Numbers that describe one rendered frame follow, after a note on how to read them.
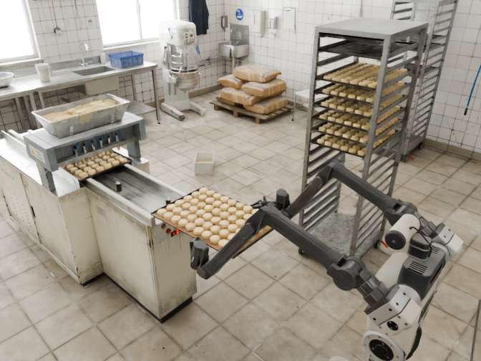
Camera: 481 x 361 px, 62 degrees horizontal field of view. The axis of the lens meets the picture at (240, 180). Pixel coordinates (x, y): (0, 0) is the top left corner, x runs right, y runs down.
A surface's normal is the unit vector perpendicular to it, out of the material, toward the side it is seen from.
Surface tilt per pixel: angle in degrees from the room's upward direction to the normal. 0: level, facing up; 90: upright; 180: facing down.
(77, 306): 0
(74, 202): 90
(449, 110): 90
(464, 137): 90
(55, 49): 90
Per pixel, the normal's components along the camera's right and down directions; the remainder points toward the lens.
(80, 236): 0.74, 0.33
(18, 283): 0.00, -0.88
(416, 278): -0.56, -0.16
